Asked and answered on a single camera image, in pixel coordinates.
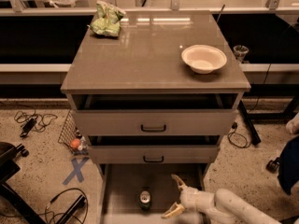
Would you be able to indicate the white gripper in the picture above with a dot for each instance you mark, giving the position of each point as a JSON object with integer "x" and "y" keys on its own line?
{"x": 189, "y": 197}

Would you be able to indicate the green soda can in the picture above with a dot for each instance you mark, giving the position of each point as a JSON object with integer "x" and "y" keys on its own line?
{"x": 144, "y": 199}

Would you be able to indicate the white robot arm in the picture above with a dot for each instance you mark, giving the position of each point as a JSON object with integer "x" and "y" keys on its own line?
{"x": 222, "y": 206}

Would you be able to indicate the bottom grey drawer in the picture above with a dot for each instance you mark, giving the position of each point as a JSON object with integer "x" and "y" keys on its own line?
{"x": 125, "y": 181}

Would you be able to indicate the grey drawer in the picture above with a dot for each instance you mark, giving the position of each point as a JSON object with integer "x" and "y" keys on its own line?
{"x": 153, "y": 149}
{"x": 160, "y": 114}
{"x": 125, "y": 181}

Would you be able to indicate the middle grey drawer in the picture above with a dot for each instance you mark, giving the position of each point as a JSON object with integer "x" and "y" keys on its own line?
{"x": 153, "y": 149}

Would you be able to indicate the grey drawer cabinet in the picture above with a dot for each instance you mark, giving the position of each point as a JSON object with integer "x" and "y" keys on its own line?
{"x": 146, "y": 59}

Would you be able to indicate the top grey drawer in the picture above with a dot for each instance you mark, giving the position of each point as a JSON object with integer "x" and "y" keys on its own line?
{"x": 160, "y": 114}

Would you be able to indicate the black table leg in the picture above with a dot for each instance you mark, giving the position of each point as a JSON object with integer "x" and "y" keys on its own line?
{"x": 255, "y": 138}

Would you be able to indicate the black chair caster right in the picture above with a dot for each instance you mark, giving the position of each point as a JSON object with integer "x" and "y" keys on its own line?
{"x": 273, "y": 165}

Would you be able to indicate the blue tape cross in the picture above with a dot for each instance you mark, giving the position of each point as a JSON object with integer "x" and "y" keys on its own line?
{"x": 76, "y": 172}

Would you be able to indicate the orange fruit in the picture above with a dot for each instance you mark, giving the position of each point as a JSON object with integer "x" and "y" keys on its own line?
{"x": 75, "y": 143}

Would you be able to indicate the white paper bowl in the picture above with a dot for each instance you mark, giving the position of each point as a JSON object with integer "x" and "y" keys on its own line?
{"x": 204, "y": 59}

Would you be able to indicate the green chip bag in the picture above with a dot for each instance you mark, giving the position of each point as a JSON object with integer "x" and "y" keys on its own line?
{"x": 108, "y": 19}

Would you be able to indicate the wire basket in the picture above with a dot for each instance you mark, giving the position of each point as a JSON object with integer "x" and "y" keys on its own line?
{"x": 70, "y": 133}

